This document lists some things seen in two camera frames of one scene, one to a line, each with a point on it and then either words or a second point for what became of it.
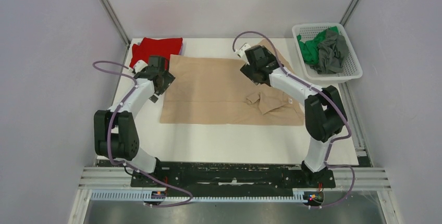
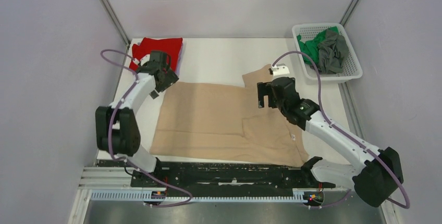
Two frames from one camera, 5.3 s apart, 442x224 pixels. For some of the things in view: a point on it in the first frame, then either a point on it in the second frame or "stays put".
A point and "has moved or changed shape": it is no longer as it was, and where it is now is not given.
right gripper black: [247, 69] to [265, 88]
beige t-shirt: [200, 90] has moved or changed shape
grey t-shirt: [332, 50] stays put
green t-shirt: [309, 49] stays put
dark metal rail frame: [233, 176] stays put
